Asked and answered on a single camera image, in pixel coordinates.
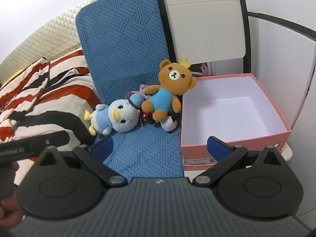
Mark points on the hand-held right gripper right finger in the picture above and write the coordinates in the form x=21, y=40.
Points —
x=217, y=149

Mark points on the yellow cloth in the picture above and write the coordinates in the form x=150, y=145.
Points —
x=12, y=77

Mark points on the small white black plush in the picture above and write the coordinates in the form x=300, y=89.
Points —
x=169, y=124

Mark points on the cream quilted mattress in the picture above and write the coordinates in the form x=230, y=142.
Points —
x=49, y=34

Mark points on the black curved metal bar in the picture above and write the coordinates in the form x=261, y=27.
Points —
x=284, y=21

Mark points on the brown bear plush toy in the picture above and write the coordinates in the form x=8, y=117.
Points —
x=158, y=98

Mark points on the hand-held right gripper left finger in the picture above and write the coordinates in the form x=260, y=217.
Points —
x=103, y=149

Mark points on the blue penguin plush toy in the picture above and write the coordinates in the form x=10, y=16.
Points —
x=123, y=114

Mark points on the pink cardboard box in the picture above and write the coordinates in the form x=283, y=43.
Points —
x=246, y=111

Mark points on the grey plastic bin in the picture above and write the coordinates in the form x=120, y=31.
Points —
x=205, y=29

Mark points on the small pink toy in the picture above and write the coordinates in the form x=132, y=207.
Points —
x=205, y=69

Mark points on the purple ribbon flower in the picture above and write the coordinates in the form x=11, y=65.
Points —
x=146, y=88

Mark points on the person's left hand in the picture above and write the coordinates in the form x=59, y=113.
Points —
x=8, y=207

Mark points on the red black striped blanket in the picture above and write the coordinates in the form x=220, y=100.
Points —
x=61, y=91

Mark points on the blue quilted chair cover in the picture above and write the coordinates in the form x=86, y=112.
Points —
x=123, y=42

